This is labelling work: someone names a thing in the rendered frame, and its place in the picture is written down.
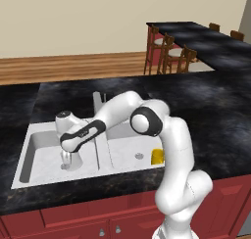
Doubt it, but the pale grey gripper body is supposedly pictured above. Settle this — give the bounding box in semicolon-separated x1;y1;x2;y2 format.
60;150;83;172

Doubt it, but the white double basin sink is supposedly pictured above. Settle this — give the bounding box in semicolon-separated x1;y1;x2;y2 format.
11;117;167;190

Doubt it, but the grey sink tap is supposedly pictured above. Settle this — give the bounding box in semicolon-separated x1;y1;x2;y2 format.
92;91;109;120

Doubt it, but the red drawer front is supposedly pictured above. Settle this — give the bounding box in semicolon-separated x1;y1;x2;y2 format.
39;195;130;229
126;189;165;217

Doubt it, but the red cupboard door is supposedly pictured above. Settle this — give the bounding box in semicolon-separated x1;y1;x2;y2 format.
0;216;111;239
108;210;166;239
204;174;251;239

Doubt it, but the yellow sponge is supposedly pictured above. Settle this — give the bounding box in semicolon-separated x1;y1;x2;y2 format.
150;148;166;167

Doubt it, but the red kitchen island cabinet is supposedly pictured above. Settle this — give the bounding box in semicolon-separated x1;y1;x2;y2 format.
147;24;184;70

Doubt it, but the brown wooden bar stool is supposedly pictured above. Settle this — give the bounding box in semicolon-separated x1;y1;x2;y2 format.
156;32;184;75
208;22;221;33
143;24;165;76
229;29;246;42
166;44;199;74

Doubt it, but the grey dishwasher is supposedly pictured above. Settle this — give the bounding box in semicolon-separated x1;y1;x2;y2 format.
236;221;251;238

